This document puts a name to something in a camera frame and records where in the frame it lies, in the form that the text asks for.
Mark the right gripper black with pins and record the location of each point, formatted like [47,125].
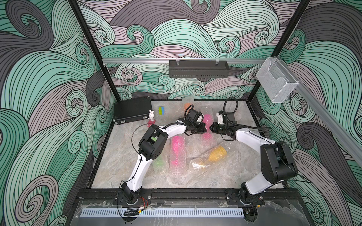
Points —
[213,126]

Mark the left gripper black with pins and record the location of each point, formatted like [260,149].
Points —
[202,128]

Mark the pink wine glass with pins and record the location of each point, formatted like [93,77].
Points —
[208,120]

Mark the bubble wrap sheet of yellow glass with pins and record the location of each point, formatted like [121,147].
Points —
[193,165]

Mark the yellow wine glass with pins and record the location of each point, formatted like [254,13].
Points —
[215,155]

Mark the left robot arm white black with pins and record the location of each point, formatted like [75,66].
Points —
[150,148]

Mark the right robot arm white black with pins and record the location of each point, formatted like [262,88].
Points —
[277,161]

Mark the orange glass in bubble wrap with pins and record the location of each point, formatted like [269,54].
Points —
[187,101]

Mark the green glass in bubble wrap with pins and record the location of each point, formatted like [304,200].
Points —
[161,165]

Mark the green blue small block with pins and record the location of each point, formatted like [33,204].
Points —
[161,110]

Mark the white bunny figurine pink base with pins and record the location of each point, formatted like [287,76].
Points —
[151,118]

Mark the black case box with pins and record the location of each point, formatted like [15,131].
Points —
[131,110]

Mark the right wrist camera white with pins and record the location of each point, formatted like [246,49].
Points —
[220,117]

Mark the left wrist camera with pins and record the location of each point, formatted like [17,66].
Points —
[194,116]

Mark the black wall tray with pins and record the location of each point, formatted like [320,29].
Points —
[198,69]

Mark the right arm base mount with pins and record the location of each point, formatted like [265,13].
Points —
[241,197]

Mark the clear plastic wall bin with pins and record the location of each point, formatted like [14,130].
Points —
[277,79]

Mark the aluminium rail back wall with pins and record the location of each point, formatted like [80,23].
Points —
[143,60]

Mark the aluminium rail wall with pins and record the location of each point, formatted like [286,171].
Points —
[143,60]
[336,102]

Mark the white slotted cable duct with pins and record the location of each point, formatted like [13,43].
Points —
[165,212]

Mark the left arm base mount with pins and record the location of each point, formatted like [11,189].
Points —
[140,197]

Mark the aluminium rail right wall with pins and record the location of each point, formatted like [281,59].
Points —
[336,102]

